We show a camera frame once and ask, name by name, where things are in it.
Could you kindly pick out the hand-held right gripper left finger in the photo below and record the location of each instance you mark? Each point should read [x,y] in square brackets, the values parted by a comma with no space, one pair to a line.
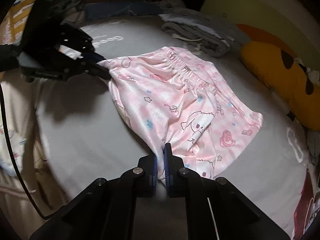
[155,171]

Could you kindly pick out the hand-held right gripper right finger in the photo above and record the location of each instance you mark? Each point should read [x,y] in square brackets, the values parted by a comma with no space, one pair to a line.
[166,171]

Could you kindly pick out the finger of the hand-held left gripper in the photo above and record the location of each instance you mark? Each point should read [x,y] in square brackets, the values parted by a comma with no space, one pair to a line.
[96,58]
[98,72]

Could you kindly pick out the pink printed pants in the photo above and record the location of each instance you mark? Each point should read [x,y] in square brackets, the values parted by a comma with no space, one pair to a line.
[155,92]

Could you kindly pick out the person's left forearm black sleeve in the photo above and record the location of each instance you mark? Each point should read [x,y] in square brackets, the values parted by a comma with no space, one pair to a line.
[10,57]

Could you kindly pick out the striped cloth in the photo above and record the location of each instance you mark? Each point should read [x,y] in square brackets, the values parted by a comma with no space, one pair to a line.
[20,12]

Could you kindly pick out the blue cloth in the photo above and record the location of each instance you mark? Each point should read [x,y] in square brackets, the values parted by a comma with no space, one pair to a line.
[117,11]

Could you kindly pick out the cream printed blanket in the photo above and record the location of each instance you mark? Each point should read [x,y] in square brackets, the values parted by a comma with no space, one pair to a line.
[20,135]

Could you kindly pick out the grey folded clothes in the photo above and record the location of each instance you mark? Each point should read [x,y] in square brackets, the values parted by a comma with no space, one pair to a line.
[200,30]

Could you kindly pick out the red printed cloth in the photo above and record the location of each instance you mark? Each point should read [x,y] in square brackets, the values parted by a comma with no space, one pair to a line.
[306,205]

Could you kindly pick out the yellow plush pillow dark spots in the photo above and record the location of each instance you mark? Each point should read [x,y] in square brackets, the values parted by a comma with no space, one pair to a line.
[282,80]

